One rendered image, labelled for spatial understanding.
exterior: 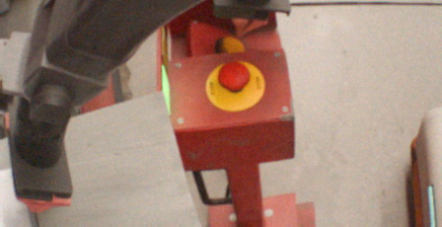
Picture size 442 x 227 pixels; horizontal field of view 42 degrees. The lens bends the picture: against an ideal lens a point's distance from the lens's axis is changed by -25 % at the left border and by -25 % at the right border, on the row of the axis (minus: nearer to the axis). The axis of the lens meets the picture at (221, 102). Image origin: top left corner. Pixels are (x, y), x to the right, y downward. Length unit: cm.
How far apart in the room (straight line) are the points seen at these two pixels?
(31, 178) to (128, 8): 25
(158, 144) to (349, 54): 131
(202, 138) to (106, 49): 57
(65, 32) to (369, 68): 158
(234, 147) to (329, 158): 81
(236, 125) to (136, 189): 31
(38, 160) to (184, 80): 45
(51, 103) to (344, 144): 141
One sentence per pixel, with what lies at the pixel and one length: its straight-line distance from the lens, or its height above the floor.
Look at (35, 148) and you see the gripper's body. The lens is 54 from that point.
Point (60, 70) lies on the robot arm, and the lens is 40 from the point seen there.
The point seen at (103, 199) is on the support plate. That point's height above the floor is 100.
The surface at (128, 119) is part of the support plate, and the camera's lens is 68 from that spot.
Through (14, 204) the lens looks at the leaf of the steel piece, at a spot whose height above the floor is 100.
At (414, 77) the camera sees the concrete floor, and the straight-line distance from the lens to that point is 192.
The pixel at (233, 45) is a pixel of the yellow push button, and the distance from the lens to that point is 105.
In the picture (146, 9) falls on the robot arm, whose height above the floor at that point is 131.
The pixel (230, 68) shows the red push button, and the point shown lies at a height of 81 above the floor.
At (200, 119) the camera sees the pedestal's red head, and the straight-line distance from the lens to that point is 93.
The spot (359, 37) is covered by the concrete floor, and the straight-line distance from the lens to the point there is 197.
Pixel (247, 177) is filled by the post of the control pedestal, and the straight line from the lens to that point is 122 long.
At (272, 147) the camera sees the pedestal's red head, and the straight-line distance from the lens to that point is 98.
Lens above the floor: 158
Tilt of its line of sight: 58 degrees down
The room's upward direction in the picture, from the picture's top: 11 degrees counter-clockwise
